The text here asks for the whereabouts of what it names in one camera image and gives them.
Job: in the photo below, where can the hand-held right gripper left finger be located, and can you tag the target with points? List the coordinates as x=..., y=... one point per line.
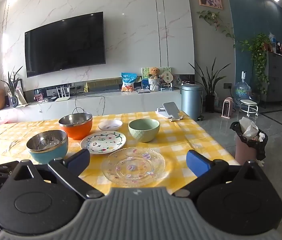
x=79, y=158

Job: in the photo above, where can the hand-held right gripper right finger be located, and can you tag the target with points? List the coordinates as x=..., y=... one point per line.
x=196, y=161

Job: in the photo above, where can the white fruit-print plate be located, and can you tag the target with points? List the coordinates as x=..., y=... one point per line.
x=103, y=142

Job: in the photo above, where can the orange steel-lined bowl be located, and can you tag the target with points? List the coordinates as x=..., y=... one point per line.
x=77, y=130

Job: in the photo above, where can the blue steel-lined bowl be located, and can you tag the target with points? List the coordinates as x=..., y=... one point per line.
x=48, y=152

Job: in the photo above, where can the small white dish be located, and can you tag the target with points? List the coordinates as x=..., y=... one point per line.
x=110, y=125

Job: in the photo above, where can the clear glass plate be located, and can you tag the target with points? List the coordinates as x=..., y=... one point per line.
x=133, y=166

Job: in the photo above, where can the green ceramic bowl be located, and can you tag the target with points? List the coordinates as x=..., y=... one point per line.
x=143, y=133

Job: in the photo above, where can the yellow checked tablecloth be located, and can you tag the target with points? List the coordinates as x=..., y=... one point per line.
x=176, y=140

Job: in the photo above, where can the pink trash bin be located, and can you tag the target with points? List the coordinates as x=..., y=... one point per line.
x=246, y=150

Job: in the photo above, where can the grey smartphone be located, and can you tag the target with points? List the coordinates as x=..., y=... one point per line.
x=171, y=108

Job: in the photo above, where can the blue-grey pedal bin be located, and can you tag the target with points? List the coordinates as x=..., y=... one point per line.
x=191, y=102

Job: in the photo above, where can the pink space heater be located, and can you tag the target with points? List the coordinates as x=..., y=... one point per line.
x=227, y=108

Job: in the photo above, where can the white router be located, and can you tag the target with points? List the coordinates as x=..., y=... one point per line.
x=63, y=97

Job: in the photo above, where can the black trash bag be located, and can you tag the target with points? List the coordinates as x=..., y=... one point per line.
x=262, y=145

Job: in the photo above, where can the white paper bag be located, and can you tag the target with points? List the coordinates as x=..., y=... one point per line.
x=21, y=96

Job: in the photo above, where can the yellow cloth in console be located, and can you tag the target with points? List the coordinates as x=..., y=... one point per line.
x=101, y=85

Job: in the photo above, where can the potted snake plant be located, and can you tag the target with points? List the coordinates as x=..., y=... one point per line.
x=209, y=85

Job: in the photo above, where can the white rolling stool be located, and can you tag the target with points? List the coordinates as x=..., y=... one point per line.
x=248, y=102

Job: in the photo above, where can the green plant in dark vase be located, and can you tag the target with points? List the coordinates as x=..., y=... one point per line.
x=13, y=90

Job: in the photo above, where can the water jug with pump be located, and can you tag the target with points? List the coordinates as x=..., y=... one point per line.
x=242, y=92

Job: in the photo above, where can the round paper fan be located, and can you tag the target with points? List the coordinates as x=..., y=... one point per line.
x=167, y=77

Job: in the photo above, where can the blue snack bag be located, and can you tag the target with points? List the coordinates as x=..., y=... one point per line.
x=128, y=82

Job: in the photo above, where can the small blue box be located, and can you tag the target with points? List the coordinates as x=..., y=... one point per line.
x=144, y=83

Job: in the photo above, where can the brown teddy bear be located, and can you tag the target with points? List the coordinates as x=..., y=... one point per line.
x=154, y=72

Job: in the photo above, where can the green painted picture card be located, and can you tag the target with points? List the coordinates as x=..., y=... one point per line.
x=144, y=72

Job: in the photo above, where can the grey sideboard cabinet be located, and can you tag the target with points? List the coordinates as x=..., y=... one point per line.
x=279, y=80

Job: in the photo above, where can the trailing pothos plant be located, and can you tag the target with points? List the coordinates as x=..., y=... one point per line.
x=258, y=52

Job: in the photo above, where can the small photo frame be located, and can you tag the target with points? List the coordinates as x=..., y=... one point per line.
x=38, y=97

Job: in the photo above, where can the wall socket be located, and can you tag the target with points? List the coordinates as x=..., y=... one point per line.
x=227, y=86

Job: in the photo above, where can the black wall television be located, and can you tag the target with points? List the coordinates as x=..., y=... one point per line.
x=66, y=43

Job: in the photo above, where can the wall trailing vine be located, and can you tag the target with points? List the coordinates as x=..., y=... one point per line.
x=216, y=21

